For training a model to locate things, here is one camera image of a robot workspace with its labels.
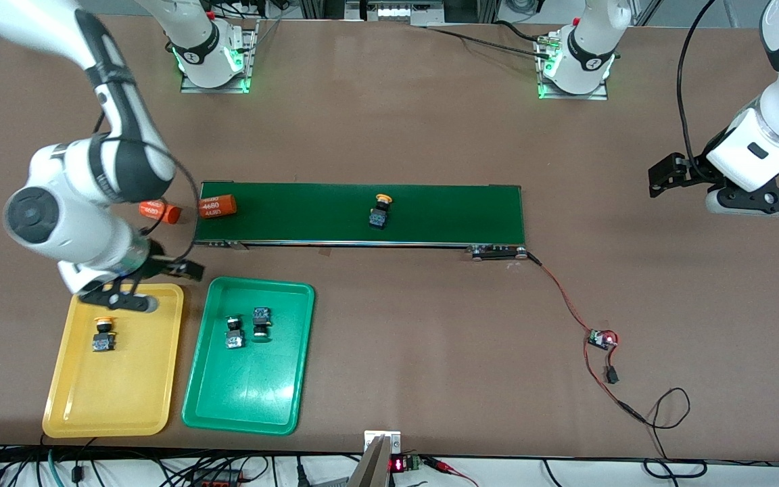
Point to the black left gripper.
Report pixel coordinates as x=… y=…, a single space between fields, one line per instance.
x=692 y=168

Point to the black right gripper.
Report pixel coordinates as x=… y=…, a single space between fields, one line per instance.
x=157 y=265

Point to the orange cylindrical battery cell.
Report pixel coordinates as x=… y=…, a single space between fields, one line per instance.
x=217 y=205
x=163 y=212

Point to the small green push button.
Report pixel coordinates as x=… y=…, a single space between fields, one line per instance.
x=234 y=340

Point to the large green mushroom button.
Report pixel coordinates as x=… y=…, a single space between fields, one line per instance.
x=262 y=316

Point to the yellow push button switch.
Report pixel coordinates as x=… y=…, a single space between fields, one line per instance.
x=379 y=218
x=103 y=341

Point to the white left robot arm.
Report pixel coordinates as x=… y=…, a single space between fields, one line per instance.
x=768 y=142

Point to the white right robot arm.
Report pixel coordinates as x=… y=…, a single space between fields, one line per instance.
x=72 y=230

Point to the yellow plastic tray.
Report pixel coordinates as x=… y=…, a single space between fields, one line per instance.
x=115 y=385

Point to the green plastic tray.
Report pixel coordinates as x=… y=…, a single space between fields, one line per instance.
x=251 y=392

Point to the small controller circuit board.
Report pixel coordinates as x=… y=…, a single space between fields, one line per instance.
x=601 y=339

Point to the black power strip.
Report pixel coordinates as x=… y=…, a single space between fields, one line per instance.
x=217 y=480

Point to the small black plug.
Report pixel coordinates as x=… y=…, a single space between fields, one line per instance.
x=611 y=375

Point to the red black power lead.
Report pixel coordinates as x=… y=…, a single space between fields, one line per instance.
x=629 y=408

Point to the green conveyor belt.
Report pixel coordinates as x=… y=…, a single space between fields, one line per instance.
x=443 y=216

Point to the grey metal stand bar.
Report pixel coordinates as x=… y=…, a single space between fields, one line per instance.
x=372 y=467

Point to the red digit display module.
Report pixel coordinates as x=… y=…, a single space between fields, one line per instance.
x=397 y=465

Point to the red clip lead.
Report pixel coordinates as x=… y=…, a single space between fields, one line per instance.
x=443 y=464

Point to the white lit device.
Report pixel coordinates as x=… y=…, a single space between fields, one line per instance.
x=410 y=11

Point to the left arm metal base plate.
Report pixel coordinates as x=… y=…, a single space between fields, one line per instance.
x=592 y=97

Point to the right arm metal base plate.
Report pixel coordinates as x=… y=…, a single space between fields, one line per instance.
x=227 y=89

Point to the silver mounting bracket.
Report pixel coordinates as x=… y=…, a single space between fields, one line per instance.
x=370 y=436

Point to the aluminium frame structure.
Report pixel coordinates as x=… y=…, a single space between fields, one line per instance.
x=356 y=10

